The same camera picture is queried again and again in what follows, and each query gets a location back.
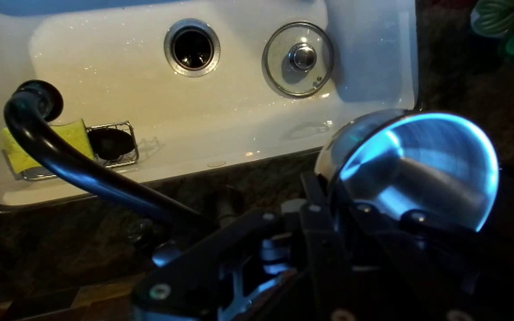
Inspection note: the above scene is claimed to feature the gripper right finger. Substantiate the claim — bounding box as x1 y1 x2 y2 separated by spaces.
351 202 514 321

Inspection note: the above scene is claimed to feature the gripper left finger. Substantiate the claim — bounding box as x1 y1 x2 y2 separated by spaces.
131 172 356 321

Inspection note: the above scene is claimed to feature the silver metal bowl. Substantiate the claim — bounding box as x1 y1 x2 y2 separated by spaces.
314 109 500 233

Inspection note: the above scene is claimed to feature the black round scrubber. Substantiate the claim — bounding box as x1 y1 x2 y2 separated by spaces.
87 128 136 161

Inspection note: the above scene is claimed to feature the black curved tap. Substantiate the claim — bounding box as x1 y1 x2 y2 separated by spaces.
4 79 220 233

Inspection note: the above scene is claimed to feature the glass pot lid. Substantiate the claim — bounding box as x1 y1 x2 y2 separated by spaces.
262 21 335 99

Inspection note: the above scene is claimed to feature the white sink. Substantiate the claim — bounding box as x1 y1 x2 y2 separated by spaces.
0 0 419 208

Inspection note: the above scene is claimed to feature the yellow sponge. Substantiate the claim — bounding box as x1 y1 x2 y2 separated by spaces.
1 119 94 175

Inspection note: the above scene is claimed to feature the green plant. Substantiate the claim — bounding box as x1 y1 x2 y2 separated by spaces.
470 0 514 57

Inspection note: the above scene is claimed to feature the wire sponge holder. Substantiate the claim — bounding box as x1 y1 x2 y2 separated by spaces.
15 120 140 181

